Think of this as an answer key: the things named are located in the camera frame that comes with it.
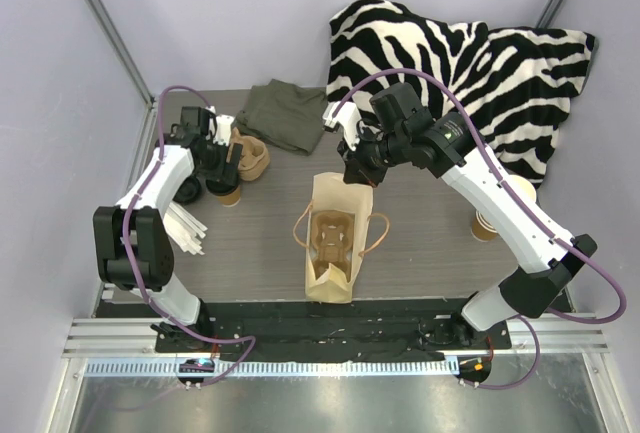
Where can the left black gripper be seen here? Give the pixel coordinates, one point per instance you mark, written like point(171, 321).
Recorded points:
point(223, 173)

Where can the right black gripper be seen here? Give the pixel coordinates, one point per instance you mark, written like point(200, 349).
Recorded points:
point(361, 168)

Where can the black plastic cup lid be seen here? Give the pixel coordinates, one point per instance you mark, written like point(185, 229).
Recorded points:
point(218, 187)

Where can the brown paper coffee cup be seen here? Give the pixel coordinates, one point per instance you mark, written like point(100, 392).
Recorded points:
point(231, 197)

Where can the brown paper bag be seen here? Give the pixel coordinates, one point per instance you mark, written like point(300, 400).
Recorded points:
point(329, 192)

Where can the separated brown pulp cup carrier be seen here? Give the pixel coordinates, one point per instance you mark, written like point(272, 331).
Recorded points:
point(332, 238)

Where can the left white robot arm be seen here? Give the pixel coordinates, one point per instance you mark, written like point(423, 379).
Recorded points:
point(133, 249)

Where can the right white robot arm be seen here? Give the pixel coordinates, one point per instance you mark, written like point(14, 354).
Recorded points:
point(548, 256)

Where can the stack of black lids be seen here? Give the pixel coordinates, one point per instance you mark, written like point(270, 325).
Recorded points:
point(189, 191)

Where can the white wrapped straws bundle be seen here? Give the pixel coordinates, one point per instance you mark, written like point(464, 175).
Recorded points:
point(184, 229)

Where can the olive green cloth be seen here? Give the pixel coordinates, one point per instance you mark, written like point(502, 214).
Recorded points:
point(284, 115)

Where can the stack of paper cups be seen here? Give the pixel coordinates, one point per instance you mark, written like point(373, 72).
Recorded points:
point(482, 230)

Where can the zebra print blanket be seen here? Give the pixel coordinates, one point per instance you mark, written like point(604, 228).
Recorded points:
point(516, 83)

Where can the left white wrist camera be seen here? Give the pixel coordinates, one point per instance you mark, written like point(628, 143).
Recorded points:
point(220, 127)

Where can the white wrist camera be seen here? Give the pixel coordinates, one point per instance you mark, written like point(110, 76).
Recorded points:
point(220, 127)
point(345, 117)

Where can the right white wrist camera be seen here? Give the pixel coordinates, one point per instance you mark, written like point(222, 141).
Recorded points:
point(345, 117)

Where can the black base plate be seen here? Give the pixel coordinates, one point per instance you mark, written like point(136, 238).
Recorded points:
point(365, 330)

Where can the aluminium rail frame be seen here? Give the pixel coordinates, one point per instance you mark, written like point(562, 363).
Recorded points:
point(117, 381)

